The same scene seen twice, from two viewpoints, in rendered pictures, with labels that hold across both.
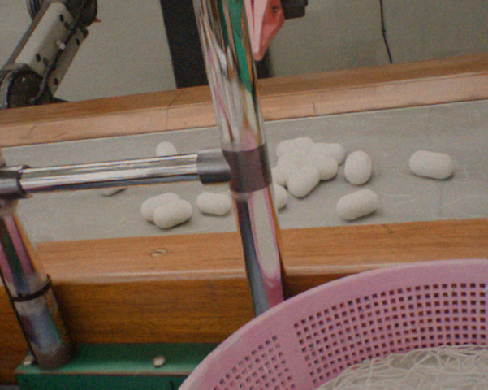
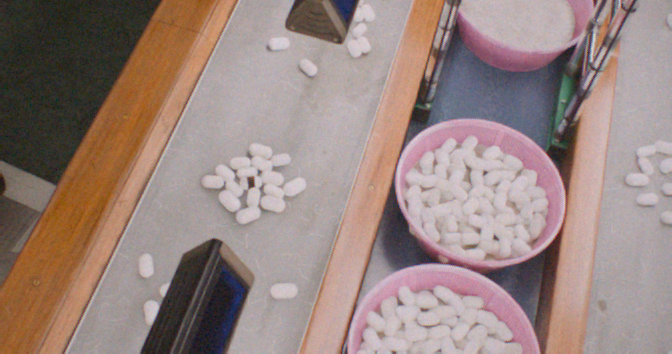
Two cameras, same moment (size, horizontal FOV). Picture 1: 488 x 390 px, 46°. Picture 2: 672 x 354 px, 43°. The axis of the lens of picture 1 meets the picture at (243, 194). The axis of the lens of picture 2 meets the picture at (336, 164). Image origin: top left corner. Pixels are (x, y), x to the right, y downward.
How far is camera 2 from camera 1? 1.53 m
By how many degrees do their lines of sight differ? 74
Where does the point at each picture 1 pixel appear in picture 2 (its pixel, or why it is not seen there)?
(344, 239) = not seen: outside the picture
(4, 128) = (150, 140)
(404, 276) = not seen: outside the picture
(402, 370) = (468, 9)
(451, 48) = not seen: outside the picture
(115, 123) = (192, 68)
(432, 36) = not seen: outside the picture
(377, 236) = not seen: outside the picture
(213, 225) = (371, 35)
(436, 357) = (465, 1)
